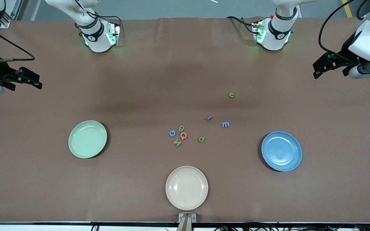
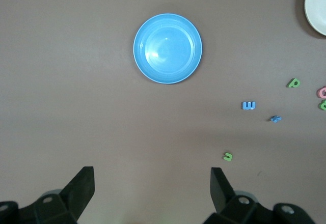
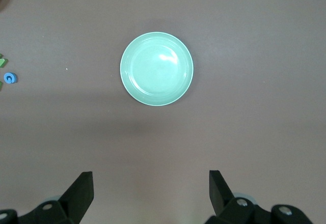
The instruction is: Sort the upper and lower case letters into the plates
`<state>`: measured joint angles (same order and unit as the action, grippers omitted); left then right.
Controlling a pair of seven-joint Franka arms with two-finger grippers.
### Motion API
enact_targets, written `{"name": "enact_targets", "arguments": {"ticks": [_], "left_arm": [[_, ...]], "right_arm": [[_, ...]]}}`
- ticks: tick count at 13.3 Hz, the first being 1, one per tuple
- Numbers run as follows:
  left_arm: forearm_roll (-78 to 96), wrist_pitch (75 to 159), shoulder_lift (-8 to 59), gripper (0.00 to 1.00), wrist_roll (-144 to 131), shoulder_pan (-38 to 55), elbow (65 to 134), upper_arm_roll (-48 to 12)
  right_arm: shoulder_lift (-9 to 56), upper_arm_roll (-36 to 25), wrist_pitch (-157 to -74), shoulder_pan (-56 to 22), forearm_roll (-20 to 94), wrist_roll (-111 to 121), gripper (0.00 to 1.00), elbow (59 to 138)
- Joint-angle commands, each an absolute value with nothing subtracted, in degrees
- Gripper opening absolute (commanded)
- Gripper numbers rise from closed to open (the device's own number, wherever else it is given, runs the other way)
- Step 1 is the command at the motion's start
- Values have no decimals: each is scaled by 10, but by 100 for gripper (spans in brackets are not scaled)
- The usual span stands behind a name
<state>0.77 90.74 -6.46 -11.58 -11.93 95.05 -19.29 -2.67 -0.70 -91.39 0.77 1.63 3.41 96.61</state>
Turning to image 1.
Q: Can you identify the light green plate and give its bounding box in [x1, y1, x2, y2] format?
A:
[68, 120, 108, 159]

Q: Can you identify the blue plate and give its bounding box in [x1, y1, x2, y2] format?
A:
[261, 131, 302, 172]

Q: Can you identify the brown table cover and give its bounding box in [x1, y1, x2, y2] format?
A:
[0, 17, 370, 224]

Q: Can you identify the beige plate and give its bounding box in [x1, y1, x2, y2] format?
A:
[166, 166, 208, 211]

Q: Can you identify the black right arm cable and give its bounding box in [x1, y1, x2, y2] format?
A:
[0, 22, 36, 62]

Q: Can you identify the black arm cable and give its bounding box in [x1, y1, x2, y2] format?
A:
[0, 22, 36, 62]
[318, 0, 356, 60]

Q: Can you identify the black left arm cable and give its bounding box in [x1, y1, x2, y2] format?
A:
[318, 0, 356, 60]

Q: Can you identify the aluminium frame profile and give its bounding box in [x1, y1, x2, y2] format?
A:
[0, 0, 23, 29]

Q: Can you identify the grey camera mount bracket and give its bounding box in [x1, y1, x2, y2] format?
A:
[177, 213, 197, 231]

